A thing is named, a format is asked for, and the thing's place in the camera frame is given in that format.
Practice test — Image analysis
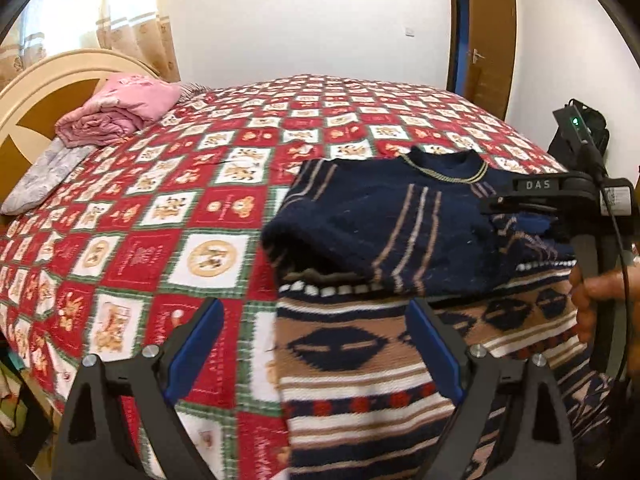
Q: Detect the cream wooden headboard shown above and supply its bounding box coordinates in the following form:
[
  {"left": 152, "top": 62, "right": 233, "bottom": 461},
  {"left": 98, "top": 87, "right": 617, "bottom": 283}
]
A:
[{"left": 0, "top": 49, "right": 161, "bottom": 202}]

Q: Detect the brown navy patterned sweater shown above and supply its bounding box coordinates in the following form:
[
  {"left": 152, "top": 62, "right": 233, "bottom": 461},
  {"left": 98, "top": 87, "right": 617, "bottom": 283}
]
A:
[{"left": 272, "top": 255, "right": 626, "bottom": 480}]

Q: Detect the pink folded blanket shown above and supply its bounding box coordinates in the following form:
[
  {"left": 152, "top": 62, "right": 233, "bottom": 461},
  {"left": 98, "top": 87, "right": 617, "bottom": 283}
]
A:
[{"left": 55, "top": 73, "right": 183, "bottom": 149}]

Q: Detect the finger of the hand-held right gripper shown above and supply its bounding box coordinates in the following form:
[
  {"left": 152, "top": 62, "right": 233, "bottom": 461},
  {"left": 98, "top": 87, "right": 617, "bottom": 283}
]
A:
[{"left": 478, "top": 192, "right": 553, "bottom": 223}]

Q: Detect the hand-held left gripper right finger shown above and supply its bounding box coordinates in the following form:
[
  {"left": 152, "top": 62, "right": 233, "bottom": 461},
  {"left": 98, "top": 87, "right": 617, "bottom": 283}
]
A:
[{"left": 404, "top": 299, "right": 578, "bottom": 480}]

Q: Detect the person's right hand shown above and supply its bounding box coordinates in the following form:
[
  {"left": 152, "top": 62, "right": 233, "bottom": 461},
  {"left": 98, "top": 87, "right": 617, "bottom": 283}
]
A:
[{"left": 570, "top": 260, "right": 640, "bottom": 378}]

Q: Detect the black bag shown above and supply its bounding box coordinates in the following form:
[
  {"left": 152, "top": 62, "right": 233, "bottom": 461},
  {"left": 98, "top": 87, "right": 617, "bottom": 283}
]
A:
[{"left": 547, "top": 99, "right": 612, "bottom": 173}]

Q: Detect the grey floral pillow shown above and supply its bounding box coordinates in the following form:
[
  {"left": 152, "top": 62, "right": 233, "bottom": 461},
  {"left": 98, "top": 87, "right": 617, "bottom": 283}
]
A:
[{"left": 0, "top": 139, "right": 97, "bottom": 217}]

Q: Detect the brown wooden door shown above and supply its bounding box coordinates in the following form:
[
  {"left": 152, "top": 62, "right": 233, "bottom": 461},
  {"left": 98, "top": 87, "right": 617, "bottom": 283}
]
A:
[{"left": 447, "top": 0, "right": 517, "bottom": 122}]

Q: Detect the striped grey pillow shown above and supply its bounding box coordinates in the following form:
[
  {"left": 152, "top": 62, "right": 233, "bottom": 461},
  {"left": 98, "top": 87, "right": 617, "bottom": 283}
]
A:
[{"left": 176, "top": 81, "right": 213, "bottom": 98}]

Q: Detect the black cable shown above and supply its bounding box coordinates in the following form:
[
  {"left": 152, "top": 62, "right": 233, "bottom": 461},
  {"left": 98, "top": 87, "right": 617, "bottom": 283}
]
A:
[{"left": 575, "top": 101, "right": 636, "bottom": 386}]

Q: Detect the beige patterned curtain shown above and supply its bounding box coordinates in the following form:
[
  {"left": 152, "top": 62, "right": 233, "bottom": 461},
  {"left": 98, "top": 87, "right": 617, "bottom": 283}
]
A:
[{"left": 0, "top": 0, "right": 182, "bottom": 84}]

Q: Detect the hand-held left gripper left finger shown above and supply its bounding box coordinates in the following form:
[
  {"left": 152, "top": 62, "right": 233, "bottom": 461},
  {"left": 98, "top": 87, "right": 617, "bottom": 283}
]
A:
[{"left": 52, "top": 297, "right": 226, "bottom": 480}]

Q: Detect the red checked bear bedspread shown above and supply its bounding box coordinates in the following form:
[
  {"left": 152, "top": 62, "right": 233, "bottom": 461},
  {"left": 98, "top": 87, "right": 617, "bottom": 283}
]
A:
[{"left": 0, "top": 74, "right": 571, "bottom": 480}]

